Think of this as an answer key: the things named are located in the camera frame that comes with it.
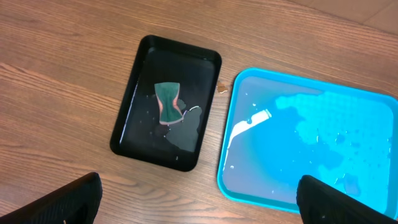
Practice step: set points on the black rectangular tray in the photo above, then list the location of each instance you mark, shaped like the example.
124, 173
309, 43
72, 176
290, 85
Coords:
137, 132

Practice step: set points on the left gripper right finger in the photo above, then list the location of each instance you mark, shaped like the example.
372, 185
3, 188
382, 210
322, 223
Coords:
319, 203

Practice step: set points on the green and pink sponge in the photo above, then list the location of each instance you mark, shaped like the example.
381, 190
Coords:
167, 94

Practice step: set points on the teal serving tray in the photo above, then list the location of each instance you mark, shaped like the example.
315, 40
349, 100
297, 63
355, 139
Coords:
281, 127

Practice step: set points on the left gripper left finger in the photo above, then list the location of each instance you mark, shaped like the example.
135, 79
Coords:
76, 202

